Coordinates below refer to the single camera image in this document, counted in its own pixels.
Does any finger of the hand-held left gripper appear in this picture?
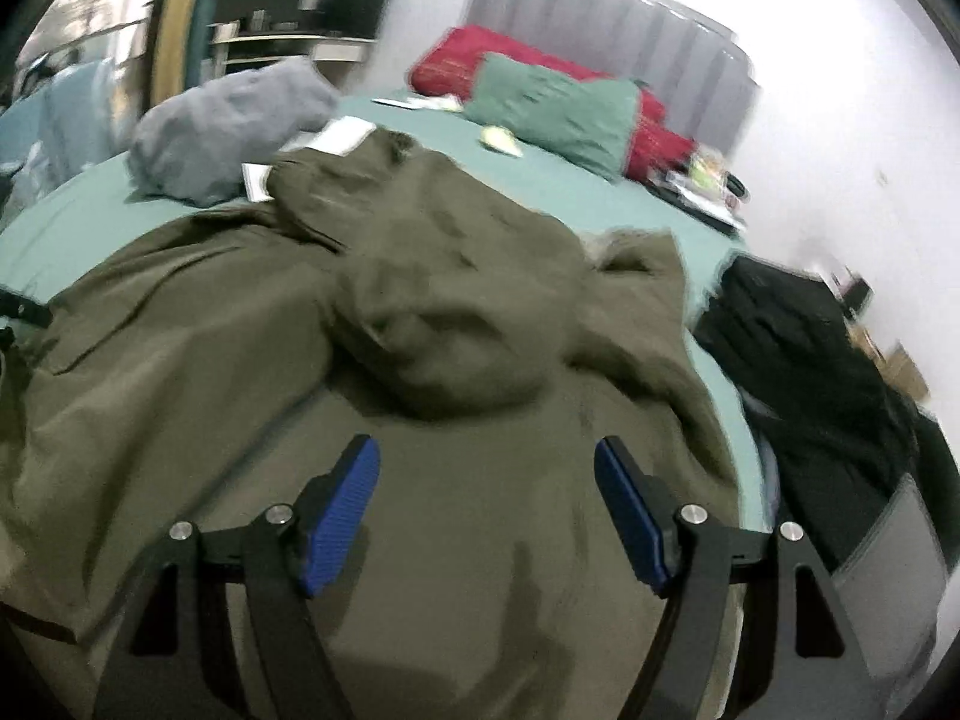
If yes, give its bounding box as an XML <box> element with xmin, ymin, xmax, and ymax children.
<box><xmin>0</xmin><ymin>286</ymin><xmax>52</xmax><ymax>328</ymax></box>

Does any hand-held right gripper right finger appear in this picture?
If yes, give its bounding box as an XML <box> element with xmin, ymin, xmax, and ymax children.
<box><xmin>594</xmin><ymin>435</ymin><xmax>886</xmax><ymax>720</ymax></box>

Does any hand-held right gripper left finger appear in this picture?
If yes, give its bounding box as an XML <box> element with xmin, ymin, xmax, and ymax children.
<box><xmin>91</xmin><ymin>434</ymin><xmax>382</xmax><ymax>720</ymax></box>

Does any olive green hooded jacket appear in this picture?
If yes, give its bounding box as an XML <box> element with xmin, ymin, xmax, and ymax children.
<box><xmin>0</xmin><ymin>129</ymin><xmax>770</xmax><ymax>720</ymax></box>

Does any light blue cloth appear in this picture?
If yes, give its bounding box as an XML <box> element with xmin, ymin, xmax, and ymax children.
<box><xmin>0</xmin><ymin>60</ymin><xmax>121</xmax><ymax>218</ymax></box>

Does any black garment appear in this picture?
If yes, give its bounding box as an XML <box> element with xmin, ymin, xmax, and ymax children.
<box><xmin>694</xmin><ymin>255</ymin><xmax>960</xmax><ymax>578</ymax></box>

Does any grey folded garment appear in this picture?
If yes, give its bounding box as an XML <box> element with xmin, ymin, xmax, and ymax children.
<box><xmin>126</xmin><ymin>58</ymin><xmax>343</xmax><ymax>206</ymax></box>

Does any bed with green sheet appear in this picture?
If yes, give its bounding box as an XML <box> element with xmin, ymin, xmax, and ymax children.
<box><xmin>0</xmin><ymin>88</ymin><xmax>785</xmax><ymax>541</ymax></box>

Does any pile of small items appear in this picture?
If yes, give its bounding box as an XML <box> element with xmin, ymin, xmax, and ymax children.
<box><xmin>649</xmin><ymin>151</ymin><xmax>749</xmax><ymax>232</ymax></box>

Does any white paper sheet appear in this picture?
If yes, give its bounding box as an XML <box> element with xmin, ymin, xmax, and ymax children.
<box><xmin>289</xmin><ymin>117</ymin><xmax>374</xmax><ymax>160</ymax></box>

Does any white shelf unit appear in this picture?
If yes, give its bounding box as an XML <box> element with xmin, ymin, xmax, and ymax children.
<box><xmin>206</xmin><ymin>19</ymin><xmax>376</xmax><ymax>91</ymax></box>

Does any small yellow-green object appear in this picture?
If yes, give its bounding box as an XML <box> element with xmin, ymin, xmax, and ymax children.
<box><xmin>480</xmin><ymin>125</ymin><xmax>524</xmax><ymax>160</ymax></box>

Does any green pillow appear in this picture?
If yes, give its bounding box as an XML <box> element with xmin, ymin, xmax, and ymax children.
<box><xmin>465</xmin><ymin>52</ymin><xmax>644</xmax><ymax>182</ymax></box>

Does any red pillow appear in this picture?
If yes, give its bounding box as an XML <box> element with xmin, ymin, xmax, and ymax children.
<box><xmin>409</xmin><ymin>25</ymin><xmax>700</xmax><ymax>182</ymax></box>

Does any grey padded headboard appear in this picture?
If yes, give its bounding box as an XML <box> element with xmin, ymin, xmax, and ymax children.
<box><xmin>459</xmin><ymin>0</ymin><xmax>760</xmax><ymax>160</ymax></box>

